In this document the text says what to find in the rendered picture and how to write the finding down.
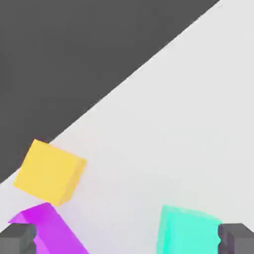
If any small purple cube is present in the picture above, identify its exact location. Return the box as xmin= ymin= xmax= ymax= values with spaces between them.
xmin=7 ymin=201 xmax=91 ymax=254

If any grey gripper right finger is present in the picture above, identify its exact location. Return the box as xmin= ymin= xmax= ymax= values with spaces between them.
xmin=217 ymin=223 xmax=254 ymax=254

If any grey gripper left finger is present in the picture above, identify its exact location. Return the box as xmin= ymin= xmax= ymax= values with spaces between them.
xmin=0 ymin=222 xmax=37 ymax=254

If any small turquoise cube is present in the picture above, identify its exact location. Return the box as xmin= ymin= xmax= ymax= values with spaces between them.
xmin=156 ymin=204 xmax=223 ymax=254

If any small yellow cube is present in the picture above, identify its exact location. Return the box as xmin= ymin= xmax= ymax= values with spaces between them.
xmin=12 ymin=138 xmax=88 ymax=207

